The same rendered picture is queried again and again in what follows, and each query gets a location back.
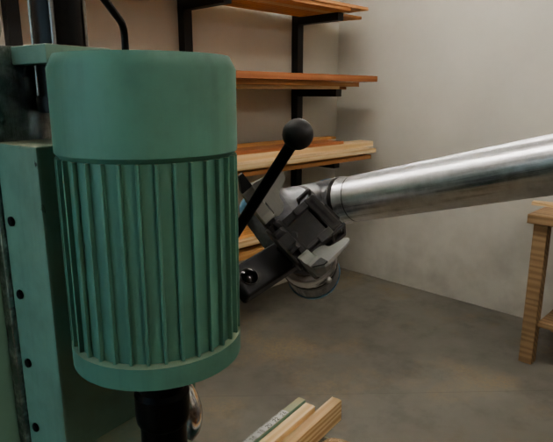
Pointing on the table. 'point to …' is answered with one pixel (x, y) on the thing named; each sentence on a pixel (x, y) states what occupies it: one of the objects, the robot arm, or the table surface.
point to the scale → (266, 426)
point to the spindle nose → (163, 414)
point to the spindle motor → (147, 213)
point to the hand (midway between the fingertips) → (276, 220)
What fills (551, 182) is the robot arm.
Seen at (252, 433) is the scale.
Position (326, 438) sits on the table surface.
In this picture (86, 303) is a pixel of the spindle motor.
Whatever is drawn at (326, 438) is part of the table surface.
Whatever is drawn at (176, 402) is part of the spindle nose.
